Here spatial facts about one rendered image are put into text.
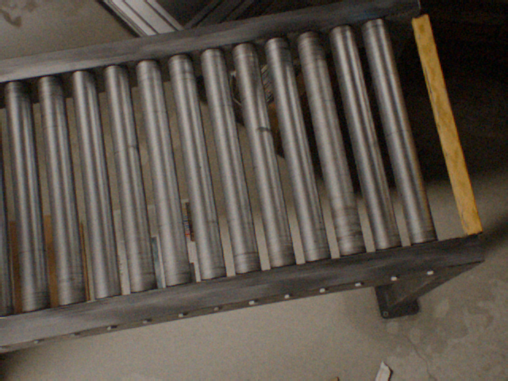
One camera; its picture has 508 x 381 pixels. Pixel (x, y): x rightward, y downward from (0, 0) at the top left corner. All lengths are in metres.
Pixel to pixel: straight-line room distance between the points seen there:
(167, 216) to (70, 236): 0.18
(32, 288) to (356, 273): 0.58
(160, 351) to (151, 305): 0.81
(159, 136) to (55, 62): 0.26
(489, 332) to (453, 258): 0.85
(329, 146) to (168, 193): 0.31
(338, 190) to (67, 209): 0.51
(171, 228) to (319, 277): 0.28
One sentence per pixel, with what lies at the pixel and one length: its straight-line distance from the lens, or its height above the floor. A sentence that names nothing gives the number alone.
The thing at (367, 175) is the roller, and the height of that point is 0.80.
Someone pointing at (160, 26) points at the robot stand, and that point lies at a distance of 2.10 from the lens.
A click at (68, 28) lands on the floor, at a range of 2.42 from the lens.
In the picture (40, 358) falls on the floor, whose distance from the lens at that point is 2.17.
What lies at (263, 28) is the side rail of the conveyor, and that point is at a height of 0.80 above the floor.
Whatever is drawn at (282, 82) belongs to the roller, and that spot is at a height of 0.80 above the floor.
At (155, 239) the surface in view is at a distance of 2.12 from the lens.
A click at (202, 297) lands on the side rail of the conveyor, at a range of 1.27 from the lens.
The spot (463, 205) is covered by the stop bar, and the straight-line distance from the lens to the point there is 1.31.
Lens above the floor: 2.05
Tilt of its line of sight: 75 degrees down
